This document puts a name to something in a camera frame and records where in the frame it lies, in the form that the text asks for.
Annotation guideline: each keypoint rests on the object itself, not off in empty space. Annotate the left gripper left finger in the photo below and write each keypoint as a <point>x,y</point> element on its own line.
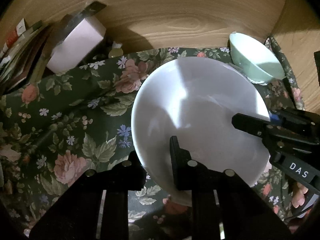
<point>95,206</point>

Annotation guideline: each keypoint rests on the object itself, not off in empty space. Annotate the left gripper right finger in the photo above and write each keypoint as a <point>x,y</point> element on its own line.
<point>223,205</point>

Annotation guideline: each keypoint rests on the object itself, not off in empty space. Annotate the mint green bowl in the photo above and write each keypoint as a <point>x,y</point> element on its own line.
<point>255,60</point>

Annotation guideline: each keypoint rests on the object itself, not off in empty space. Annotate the white bowl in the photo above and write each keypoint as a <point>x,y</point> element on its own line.
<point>194,99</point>

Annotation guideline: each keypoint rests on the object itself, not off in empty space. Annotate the right hand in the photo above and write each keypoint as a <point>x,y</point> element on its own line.
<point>298,197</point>

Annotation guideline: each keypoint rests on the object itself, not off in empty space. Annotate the floral tablecloth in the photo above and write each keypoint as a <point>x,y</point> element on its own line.
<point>55,129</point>

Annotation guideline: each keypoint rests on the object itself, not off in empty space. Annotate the stack of books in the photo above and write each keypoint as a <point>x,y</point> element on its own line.
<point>26,63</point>

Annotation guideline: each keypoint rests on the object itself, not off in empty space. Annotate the small white box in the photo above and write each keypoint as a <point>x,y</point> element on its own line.
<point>82,33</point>

